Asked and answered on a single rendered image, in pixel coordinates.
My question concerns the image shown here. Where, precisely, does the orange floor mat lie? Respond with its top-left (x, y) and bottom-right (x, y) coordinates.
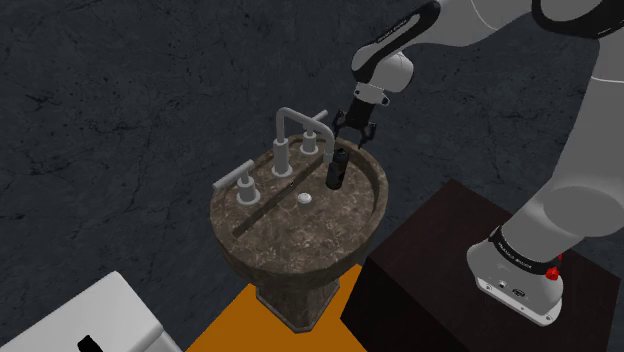
top-left (186, 263), bottom-right (368, 352)

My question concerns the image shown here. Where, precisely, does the black bottle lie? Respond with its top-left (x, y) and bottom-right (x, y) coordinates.
top-left (324, 147), bottom-right (349, 191)

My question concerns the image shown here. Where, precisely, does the brown marble pedestal sink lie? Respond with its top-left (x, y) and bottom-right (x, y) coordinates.
top-left (209, 107), bottom-right (390, 334)

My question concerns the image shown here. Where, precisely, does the dark brown robot stand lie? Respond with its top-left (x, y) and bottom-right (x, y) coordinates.
top-left (340, 178), bottom-right (622, 352)

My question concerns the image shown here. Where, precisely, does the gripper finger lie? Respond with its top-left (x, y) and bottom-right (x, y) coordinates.
top-left (358, 122), bottom-right (378, 150)
top-left (332, 109), bottom-right (348, 144)

